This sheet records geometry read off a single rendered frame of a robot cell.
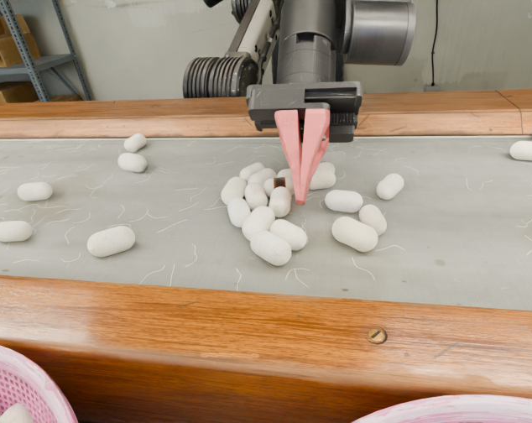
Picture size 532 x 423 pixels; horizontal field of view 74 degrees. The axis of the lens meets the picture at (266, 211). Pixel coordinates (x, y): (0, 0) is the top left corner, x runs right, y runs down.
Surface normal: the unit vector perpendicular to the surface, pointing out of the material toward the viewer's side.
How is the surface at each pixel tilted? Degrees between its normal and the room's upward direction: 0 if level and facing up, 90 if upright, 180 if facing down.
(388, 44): 100
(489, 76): 90
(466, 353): 0
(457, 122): 45
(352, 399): 90
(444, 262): 0
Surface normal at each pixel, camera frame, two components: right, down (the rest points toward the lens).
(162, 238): -0.07, -0.83
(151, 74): -0.18, 0.57
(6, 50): 0.96, 0.11
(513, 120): -0.16, -0.18
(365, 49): -0.07, 0.77
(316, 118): -0.17, 0.12
